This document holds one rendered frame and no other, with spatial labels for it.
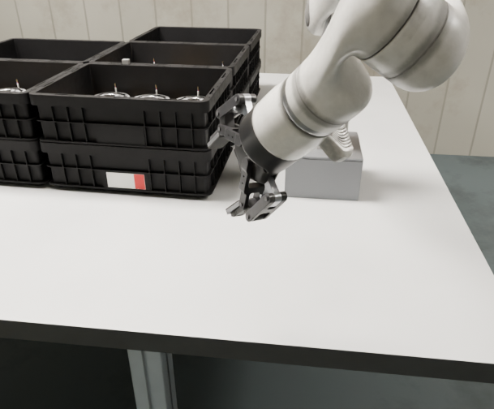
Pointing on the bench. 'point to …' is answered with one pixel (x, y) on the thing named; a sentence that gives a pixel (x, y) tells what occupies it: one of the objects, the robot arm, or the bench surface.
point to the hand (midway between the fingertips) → (224, 177)
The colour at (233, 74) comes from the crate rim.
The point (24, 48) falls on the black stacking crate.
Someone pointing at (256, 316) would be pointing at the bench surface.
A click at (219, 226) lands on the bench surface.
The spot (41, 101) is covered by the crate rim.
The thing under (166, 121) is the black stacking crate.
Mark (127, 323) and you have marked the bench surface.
